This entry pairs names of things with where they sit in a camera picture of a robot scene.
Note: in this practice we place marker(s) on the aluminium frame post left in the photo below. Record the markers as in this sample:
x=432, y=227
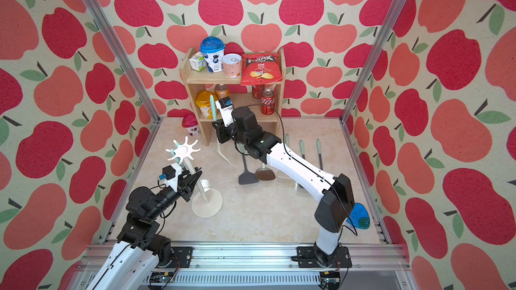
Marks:
x=115, y=44

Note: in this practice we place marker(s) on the red cola can front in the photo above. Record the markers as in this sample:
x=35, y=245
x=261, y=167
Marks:
x=268, y=102

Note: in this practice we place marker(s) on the grey turner green handle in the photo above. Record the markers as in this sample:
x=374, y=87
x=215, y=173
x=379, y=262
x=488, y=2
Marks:
x=302, y=149

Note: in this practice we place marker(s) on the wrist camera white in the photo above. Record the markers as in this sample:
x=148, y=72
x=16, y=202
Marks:
x=169, y=179
x=225, y=107

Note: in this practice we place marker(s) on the steel spoon dark wooden handle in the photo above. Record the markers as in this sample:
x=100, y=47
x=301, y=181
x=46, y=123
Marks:
x=264, y=173

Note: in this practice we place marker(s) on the small white green carton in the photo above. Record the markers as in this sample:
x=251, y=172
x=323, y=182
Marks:
x=197, y=62

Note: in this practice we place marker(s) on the aluminium frame post right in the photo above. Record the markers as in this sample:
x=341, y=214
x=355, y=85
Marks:
x=384, y=33

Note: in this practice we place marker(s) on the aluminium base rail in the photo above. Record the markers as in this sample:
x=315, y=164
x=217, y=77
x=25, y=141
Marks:
x=226, y=265

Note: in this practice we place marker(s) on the blue lid yogurt cup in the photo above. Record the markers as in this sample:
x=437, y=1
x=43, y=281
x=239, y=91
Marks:
x=212, y=49

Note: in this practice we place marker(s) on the grey slotted spatula green handle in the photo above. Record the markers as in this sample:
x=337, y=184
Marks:
x=319, y=150

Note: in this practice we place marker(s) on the white utensil rack stand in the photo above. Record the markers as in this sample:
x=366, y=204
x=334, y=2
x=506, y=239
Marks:
x=206, y=202

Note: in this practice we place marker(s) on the yellow mango cup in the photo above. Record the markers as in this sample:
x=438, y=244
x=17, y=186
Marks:
x=203, y=101

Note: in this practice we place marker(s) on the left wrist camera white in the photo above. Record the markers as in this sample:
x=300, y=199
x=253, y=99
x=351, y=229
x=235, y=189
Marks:
x=169, y=179

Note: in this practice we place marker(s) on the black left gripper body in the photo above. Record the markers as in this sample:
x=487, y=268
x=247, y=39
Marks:
x=181, y=190

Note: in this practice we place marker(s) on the aluminium frame post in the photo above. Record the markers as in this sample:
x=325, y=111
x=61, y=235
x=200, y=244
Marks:
x=115, y=44
x=384, y=33

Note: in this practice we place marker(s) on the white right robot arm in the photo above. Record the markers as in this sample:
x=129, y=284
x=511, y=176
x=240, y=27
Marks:
x=334, y=194

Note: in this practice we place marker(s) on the red cola can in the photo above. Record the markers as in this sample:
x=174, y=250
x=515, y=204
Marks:
x=257, y=91
x=268, y=102

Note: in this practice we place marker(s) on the red chips bag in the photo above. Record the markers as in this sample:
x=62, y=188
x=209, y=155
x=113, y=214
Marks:
x=261, y=69

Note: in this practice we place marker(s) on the blue lid cup on floor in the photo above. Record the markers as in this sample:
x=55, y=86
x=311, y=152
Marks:
x=360, y=217

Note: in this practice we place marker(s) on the orange soda can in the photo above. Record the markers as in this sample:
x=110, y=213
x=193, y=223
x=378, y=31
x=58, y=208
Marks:
x=222, y=91

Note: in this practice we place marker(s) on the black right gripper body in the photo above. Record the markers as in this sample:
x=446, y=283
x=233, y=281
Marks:
x=226, y=133

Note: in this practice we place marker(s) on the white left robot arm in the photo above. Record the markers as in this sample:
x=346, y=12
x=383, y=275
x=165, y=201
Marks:
x=137, y=229

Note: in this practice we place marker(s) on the pink tin can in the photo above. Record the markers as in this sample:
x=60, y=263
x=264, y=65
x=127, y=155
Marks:
x=233, y=65

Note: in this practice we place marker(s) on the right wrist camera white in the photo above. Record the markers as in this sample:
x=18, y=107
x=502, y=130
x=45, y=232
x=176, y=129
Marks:
x=225, y=107

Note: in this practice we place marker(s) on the red cola can back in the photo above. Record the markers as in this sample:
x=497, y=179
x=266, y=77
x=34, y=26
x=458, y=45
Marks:
x=257, y=91

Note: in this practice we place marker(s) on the red lid small cup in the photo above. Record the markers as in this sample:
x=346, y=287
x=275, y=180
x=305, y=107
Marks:
x=190, y=124

